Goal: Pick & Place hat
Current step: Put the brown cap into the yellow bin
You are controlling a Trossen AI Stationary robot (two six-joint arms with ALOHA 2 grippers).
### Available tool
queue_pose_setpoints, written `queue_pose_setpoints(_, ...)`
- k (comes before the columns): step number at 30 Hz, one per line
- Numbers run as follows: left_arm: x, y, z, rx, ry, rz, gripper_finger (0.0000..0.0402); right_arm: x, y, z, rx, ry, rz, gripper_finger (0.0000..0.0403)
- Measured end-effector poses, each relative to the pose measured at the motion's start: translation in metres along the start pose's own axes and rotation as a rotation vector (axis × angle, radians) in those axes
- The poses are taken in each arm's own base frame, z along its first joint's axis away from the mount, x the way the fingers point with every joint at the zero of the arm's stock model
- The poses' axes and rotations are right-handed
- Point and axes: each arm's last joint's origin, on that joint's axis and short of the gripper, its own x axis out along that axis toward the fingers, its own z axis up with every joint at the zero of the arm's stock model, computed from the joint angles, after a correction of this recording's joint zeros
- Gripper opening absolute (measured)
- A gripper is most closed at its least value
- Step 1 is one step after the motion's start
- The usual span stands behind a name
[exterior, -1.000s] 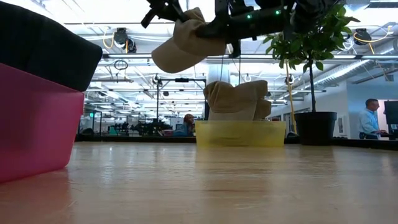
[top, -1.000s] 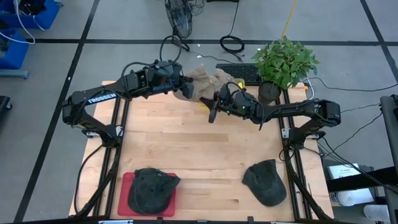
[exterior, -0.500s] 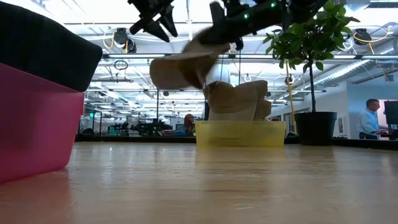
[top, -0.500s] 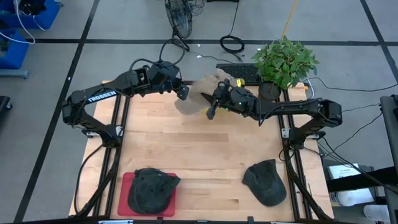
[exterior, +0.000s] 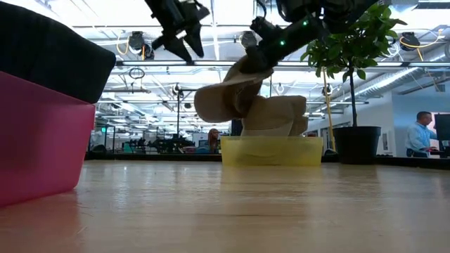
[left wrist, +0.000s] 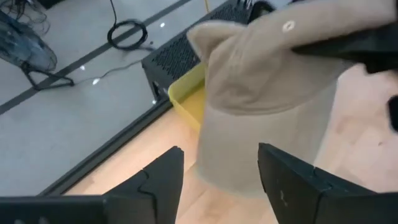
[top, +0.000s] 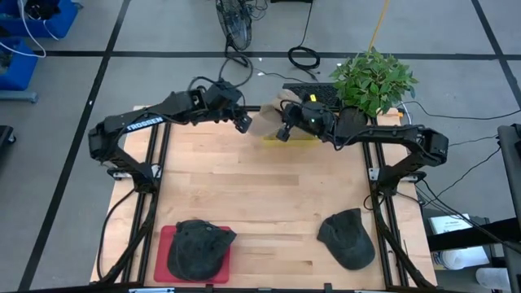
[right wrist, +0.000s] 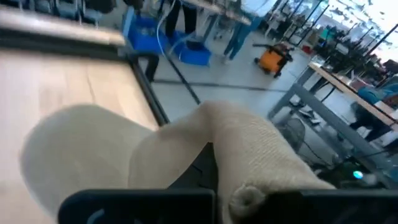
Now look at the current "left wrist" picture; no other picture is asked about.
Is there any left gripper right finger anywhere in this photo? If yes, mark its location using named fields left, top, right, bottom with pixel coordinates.
left=257, top=142, right=379, bottom=224

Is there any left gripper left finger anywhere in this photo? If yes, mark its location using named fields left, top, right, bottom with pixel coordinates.
left=102, top=145, right=185, bottom=224

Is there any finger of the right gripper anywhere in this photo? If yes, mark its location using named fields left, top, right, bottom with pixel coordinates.
left=292, top=21, right=398, bottom=74
left=387, top=95, right=398, bottom=133

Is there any beige baseball cap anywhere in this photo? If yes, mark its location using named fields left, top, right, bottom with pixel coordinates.
left=186, top=0, right=398, bottom=200

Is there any yellow plastic tray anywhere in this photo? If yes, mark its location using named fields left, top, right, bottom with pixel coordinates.
left=167, top=62, right=208, bottom=133

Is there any black vented metal box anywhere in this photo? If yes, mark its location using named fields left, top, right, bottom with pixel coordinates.
left=141, top=0, right=259, bottom=102

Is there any black floor fan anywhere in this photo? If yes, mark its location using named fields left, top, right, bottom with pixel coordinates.
left=0, top=0, right=75, bottom=91

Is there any black aluminium table frame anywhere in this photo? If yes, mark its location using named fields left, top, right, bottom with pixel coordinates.
left=39, top=99, right=174, bottom=197

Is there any thin grey floor cable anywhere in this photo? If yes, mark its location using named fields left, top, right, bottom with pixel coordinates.
left=74, top=58, right=144, bottom=86

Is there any coiled black cable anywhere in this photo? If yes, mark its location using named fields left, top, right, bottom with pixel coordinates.
left=107, top=0, right=149, bottom=51

